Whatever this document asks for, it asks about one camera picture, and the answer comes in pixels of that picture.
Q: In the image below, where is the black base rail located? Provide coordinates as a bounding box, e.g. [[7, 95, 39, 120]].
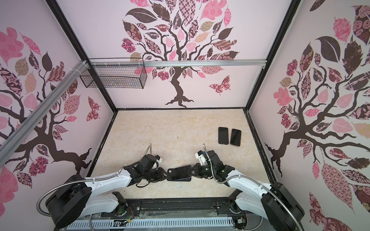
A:
[[54, 196, 301, 231]]

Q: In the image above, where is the black right corner post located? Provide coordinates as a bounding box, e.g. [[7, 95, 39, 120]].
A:
[[244, 0, 302, 112]]

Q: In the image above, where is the black wire basket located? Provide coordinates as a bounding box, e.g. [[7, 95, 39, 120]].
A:
[[80, 58, 148, 89]]

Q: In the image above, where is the left flexible metal conduit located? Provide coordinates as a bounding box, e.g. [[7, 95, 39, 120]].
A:
[[36, 143, 152, 217]]

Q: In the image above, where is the silver aluminium crossbar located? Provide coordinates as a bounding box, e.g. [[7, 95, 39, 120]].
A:
[[91, 59, 267, 67]]

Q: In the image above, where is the black corner frame post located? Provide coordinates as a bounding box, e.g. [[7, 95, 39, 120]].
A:
[[46, 0, 118, 113]]

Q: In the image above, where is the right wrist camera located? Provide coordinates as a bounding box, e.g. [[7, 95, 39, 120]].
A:
[[195, 151, 208, 166]]

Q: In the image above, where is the silver aluminium side bar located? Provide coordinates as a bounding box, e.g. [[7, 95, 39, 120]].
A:
[[1, 61, 88, 166]]

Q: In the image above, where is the right flexible metal conduit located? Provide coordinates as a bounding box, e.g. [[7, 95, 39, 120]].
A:
[[202, 143, 304, 231]]

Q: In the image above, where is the pink phone case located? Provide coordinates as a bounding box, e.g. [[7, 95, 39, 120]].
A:
[[230, 129, 242, 147]]

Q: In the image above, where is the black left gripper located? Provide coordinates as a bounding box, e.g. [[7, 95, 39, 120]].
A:
[[143, 167, 170, 183]]

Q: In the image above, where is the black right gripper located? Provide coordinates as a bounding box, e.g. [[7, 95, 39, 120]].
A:
[[187, 164, 216, 178]]

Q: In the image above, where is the white slotted cable duct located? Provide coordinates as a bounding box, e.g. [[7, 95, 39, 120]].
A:
[[66, 217, 234, 231]]

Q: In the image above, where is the dark smartphone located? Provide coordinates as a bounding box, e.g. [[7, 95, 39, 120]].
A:
[[169, 165, 192, 180]]

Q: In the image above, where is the flexible metal conduit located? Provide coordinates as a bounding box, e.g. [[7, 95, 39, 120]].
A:
[[36, 143, 152, 217], [202, 143, 304, 231]]

